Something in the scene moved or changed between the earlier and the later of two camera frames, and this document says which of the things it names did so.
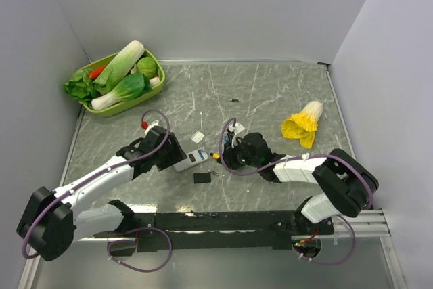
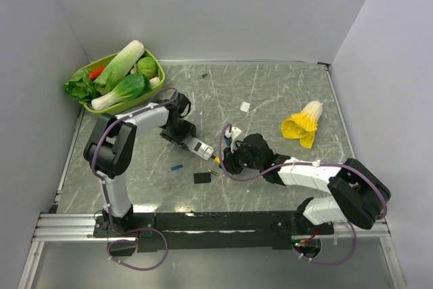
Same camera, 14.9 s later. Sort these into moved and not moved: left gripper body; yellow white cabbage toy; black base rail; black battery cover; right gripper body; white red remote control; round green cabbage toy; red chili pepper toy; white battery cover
Moved: left gripper body; white red remote control; white battery cover
Not moved: round green cabbage toy; right gripper body; yellow white cabbage toy; black base rail; red chili pepper toy; black battery cover
